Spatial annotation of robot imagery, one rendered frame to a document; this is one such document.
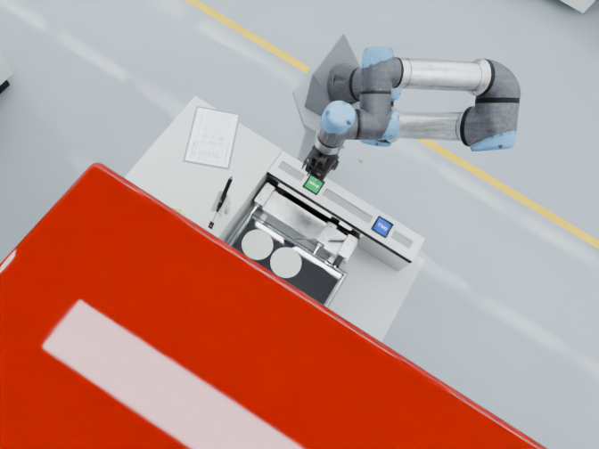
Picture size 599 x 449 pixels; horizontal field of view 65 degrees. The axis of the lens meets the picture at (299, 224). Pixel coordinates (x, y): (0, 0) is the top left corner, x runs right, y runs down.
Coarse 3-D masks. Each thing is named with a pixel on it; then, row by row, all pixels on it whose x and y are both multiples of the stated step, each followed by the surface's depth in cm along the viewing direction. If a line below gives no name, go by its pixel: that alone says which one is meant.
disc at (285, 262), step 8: (288, 248) 152; (272, 256) 151; (280, 256) 151; (288, 256) 151; (296, 256) 152; (272, 264) 150; (280, 264) 150; (288, 264) 150; (296, 264) 151; (280, 272) 149; (288, 272) 150; (296, 272) 150
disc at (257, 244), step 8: (256, 232) 153; (264, 232) 153; (248, 240) 151; (256, 240) 152; (264, 240) 152; (248, 248) 150; (256, 248) 151; (264, 248) 151; (272, 248) 152; (248, 256) 150; (256, 256) 150; (264, 256) 150
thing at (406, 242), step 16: (288, 160) 156; (288, 176) 154; (304, 176) 155; (304, 192) 153; (320, 192) 154; (336, 192) 154; (336, 208) 152; (352, 208) 154; (368, 208) 154; (368, 224) 152; (400, 224) 154; (384, 240) 151; (400, 240) 152; (416, 240) 152
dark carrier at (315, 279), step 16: (256, 224) 153; (240, 240) 151; (272, 240) 152; (304, 256) 152; (272, 272) 149; (304, 272) 150; (320, 272) 151; (336, 272) 152; (304, 288) 149; (320, 288) 149
